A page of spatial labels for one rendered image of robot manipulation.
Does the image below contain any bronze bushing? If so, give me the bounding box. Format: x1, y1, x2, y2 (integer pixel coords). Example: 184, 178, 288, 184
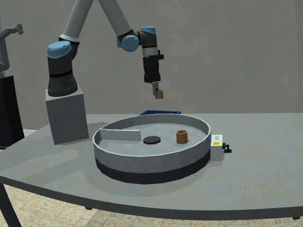
176, 130, 187, 144
155, 90, 163, 99

